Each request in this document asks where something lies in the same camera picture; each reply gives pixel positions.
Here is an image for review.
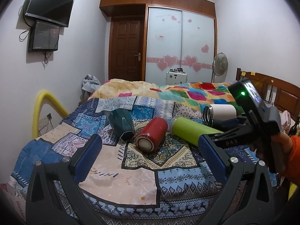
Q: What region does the white steel cup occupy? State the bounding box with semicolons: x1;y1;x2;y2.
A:
202;104;237;125

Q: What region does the red cylindrical cup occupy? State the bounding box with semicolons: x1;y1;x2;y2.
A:
135;117;168;152

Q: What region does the frosted sliding wardrobe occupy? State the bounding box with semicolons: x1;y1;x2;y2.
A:
145;7;215;85

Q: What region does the grey clothes pile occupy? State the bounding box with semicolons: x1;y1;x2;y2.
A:
80;74;101;102

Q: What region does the blue patterned bedsheet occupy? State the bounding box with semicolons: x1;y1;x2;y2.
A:
10;95;280;225

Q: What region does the standing electric fan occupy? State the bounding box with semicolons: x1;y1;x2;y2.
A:
211;52;228;83

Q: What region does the small black wall monitor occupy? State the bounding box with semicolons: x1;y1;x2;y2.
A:
28;21;60;52

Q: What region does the dark green faceted cup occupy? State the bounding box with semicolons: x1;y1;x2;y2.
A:
108;108;135;142

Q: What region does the yellow foam tube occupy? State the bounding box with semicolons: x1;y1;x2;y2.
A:
31;89;69;139

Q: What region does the wooden bed headboard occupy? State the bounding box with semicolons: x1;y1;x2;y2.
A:
236;67;300;121

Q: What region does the small white cabinet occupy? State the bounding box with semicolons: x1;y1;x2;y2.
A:
166;68;188;85

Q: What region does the green cylindrical cup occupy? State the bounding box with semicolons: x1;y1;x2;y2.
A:
170;117;223;146

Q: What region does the wall mounted black television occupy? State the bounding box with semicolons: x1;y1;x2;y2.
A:
24;0;75;27

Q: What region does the wooden overhead cabinet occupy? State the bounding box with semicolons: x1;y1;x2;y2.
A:
99;0;216;18

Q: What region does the brown wooden door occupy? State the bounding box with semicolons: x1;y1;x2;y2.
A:
108;16;144;81

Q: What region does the colourful patchwork blanket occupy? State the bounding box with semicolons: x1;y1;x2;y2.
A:
91;79;244;115

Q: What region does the wall power socket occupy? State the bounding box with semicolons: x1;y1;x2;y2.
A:
38;113;53;131

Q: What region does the right hand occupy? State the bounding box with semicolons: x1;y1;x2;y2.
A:
250;132;293;174

